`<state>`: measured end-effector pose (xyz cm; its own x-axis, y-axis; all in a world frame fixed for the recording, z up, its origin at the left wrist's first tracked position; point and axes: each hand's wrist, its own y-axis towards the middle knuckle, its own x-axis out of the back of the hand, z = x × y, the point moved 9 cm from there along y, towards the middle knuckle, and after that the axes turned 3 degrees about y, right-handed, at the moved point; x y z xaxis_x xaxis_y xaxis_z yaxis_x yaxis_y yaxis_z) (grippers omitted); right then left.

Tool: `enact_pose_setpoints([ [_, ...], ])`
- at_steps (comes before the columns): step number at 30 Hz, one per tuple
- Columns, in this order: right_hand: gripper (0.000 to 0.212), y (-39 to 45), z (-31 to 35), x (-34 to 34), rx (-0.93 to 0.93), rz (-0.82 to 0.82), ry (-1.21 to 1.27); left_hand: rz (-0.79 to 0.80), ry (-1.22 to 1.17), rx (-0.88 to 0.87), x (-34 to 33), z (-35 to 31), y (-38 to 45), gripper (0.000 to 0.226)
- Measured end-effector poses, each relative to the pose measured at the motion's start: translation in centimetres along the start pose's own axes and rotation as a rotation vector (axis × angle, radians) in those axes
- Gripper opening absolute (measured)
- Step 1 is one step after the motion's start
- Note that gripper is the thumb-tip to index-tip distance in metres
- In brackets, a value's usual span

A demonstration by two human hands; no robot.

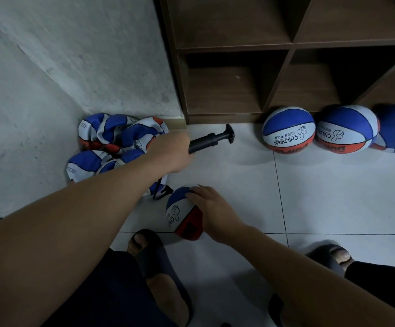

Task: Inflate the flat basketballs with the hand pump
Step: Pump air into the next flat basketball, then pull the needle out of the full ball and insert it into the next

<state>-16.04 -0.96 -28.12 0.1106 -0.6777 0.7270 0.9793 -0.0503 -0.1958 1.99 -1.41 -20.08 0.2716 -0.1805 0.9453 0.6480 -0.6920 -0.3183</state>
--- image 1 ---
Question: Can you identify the person's left hand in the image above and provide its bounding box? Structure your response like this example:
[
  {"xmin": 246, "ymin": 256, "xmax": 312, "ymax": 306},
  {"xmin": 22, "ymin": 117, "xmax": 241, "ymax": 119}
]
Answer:
[{"xmin": 145, "ymin": 130, "xmax": 193, "ymax": 174}]

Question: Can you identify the person's right hand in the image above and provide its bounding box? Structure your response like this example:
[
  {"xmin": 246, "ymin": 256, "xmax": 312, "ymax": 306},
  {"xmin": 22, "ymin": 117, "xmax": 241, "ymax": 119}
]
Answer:
[{"xmin": 186, "ymin": 185, "xmax": 248, "ymax": 245}]

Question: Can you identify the black hand pump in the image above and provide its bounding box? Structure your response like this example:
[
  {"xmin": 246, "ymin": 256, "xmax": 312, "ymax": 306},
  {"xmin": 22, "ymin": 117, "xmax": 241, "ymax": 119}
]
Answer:
[{"xmin": 151, "ymin": 124, "xmax": 236, "ymax": 200}]

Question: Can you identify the brown wooden cubby shelf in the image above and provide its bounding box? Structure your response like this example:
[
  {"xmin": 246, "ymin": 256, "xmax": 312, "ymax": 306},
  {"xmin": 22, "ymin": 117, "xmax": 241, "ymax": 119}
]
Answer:
[{"xmin": 158, "ymin": 0, "xmax": 395, "ymax": 125}]

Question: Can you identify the person's left forearm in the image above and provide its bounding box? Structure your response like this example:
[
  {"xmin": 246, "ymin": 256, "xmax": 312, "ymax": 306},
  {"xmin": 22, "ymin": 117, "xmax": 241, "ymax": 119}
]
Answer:
[{"xmin": 0, "ymin": 154, "xmax": 164, "ymax": 327}]

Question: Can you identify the person's right forearm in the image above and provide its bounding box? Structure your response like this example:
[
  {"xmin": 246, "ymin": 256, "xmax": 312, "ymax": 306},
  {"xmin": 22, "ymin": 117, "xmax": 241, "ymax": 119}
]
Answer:
[{"xmin": 228, "ymin": 224, "xmax": 395, "ymax": 327}]

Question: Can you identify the person's left foot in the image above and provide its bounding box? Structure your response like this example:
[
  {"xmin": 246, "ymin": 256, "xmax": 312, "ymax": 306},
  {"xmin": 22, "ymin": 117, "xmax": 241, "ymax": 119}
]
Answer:
[{"xmin": 130, "ymin": 233, "xmax": 190, "ymax": 327}]

